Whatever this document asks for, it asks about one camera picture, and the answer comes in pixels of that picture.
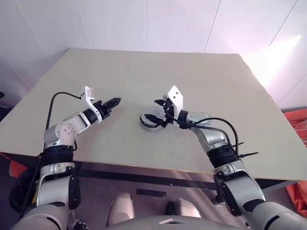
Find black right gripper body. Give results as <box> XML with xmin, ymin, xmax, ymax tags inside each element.
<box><xmin>163</xmin><ymin>97</ymin><xmax>175</xmax><ymax>127</ymax></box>

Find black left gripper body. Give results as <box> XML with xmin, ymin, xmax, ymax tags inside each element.
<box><xmin>93</xmin><ymin>100</ymin><xmax>112</xmax><ymax>121</ymax></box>

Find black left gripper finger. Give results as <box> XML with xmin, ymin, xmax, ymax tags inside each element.
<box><xmin>104</xmin><ymin>99</ymin><xmax>122</xmax><ymax>114</ymax></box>
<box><xmin>102</xmin><ymin>96</ymin><xmax>122</xmax><ymax>108</ymax></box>

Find round silver lid circuit board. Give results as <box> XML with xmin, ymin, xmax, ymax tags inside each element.
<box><xmin>140</xmin><ymin>105</ymin><xmax>166</xmax><ymax>124</ymax></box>

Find round motor housing copper windings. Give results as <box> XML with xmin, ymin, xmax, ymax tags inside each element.
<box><xmin>140</xmin><ymin>118</ymin><xmax>164</xmax><ymax>132</ymax></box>

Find beige rounded shape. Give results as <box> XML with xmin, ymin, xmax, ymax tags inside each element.
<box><xmin>167</xmin><ymin>197</ymin><xmax>202</xmax><ymax>219</ymax></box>
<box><xmin>106</xmin><ymin>192</ymin><xmax>135</xmax><ymax>227</ymax></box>

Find silver robot torso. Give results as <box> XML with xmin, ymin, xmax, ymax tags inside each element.
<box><xmin>105</xmin><ymin>214</ymin><xmax>243</xmax><ymax>230</ymax></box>

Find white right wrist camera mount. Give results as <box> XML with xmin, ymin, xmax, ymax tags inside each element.
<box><xmin>163</xmin><ymin>85</ymin><xmax>185</xmax><ymax>121</ymax></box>

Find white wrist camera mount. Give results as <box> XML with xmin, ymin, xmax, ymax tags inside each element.
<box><xmin>80</xmin><ymin>85</ymin><xmax>102</xmax><ymax>121</ymax></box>
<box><xmin>163</xmin><ymin>85</ymin><xmax>185</xmax><ymax>121</ymax></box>

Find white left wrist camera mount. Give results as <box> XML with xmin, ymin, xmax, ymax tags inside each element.
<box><xmin>80</xmin><ymin>85</ymin><xmax>102</xmax><ymax>121</ymax></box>

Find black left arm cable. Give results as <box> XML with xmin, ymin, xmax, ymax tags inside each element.
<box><xmin>19</xmin><ymin>92</ymin><xmax>83</xmax><ymax>216</ymax></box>

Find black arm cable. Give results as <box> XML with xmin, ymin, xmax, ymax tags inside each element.
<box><xmin>164</xmin><ymin>105</ymin><xmax>259</xmax><ymax>160</ymax></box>
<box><xmin>19</xmin><ymin>92</ymin><xmax>83</xmax><ymax>216</ymax></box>

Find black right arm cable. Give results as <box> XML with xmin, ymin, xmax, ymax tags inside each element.
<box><xmin>164</xmin><ymin>105</ymin><xmax>259</xmax><ymax>160</ymax></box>

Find black ribbed hose coil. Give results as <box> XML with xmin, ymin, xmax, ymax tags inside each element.
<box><xmin>9</xmin><ymin>167</ymin><xmax>38</xmax><ymax>213</ymax></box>

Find orange fabric with white cords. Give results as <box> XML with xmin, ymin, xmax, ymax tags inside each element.
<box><xmin>283</xmin><ymin>109</ymin><xmax>307</xmax><ymax>147</ymax></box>

